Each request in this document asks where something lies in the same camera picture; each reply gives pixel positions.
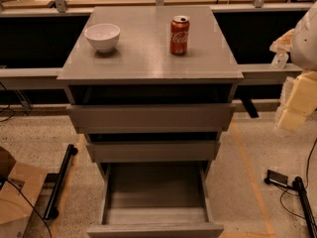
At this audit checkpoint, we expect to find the grey middle drawer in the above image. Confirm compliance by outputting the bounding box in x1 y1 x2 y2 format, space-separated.
86 141 220 163

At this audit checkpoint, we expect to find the grey drawer cabinet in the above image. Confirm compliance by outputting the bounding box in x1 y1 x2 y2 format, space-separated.
56 5 245 179

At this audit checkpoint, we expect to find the clear sanitizer bottle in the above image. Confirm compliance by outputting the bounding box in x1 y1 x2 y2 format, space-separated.
271 52 289 69

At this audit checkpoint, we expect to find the grey bottom drawer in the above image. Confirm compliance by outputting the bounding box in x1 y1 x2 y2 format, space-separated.
87 162 224 238

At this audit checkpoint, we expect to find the brown cardboard box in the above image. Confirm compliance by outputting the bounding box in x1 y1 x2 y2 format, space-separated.
0 147 48 238

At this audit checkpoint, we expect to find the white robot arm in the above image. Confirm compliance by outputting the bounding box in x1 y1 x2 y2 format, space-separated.
269 2 317 131

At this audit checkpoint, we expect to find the grey drawer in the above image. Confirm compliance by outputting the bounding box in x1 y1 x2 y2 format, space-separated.
67 103 235 134
87 162 224 238
86 141 220 163

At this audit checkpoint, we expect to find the black bar stand left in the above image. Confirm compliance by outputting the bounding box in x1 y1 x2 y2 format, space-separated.
44 144 78 220

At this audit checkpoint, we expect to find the white ceramic bowl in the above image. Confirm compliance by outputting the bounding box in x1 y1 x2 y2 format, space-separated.
84 23 121 53

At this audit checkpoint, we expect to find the black cable on box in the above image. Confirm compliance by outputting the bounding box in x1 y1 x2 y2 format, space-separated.
0 175 53 238

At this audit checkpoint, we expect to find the black cable right floor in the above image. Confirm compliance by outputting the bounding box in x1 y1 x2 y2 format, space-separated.
278 136 317 220

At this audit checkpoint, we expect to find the small black device on floor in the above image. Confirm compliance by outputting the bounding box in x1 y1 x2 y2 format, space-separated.
264 170 290 188

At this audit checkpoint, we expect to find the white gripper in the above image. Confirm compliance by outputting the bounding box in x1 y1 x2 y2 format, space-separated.
276 70 317 131

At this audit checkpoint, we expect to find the grey top drawer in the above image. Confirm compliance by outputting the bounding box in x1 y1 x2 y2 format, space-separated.
67 103 235 134

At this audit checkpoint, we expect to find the red cola can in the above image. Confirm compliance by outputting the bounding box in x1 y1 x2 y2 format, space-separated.
169 16 190 56

